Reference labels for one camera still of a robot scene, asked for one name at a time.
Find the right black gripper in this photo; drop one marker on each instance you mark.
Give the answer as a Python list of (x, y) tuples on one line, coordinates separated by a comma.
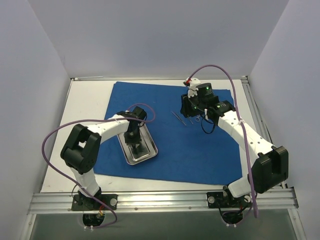
[(186, 106)]

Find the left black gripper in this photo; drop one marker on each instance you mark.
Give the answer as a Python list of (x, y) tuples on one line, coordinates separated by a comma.
[(131, 138)]

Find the steel instrument tray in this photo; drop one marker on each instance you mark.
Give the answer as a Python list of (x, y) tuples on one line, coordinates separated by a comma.
[(148, 147)]

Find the blue surgical cloth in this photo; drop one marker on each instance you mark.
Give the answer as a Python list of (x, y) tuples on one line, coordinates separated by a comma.
[(191, 153)]

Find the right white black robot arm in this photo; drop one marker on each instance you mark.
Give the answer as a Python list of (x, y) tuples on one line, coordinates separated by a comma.
[(225, 116)]

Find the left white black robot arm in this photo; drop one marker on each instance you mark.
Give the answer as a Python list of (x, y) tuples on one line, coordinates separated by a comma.
[(80, 151)]

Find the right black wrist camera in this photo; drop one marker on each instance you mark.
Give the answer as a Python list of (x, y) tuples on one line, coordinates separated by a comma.
[(202, 92)]

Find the aluminium right side rail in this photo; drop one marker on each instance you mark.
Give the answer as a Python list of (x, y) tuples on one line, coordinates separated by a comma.
[(260, 117)]

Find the aluminium rail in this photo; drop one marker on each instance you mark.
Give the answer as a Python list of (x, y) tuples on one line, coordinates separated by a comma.
[(260, 117), (159, 201)]

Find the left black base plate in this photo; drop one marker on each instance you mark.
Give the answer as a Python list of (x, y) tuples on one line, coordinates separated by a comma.
[(84, 203)]

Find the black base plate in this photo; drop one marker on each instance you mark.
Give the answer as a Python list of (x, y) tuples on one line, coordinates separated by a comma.
[(84, 203), (219, 199)]

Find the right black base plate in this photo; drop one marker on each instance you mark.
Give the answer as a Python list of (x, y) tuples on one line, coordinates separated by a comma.
[(219, 199)]

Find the aluminium front rail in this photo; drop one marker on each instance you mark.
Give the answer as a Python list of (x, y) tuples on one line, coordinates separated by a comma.
[(159, 201)]

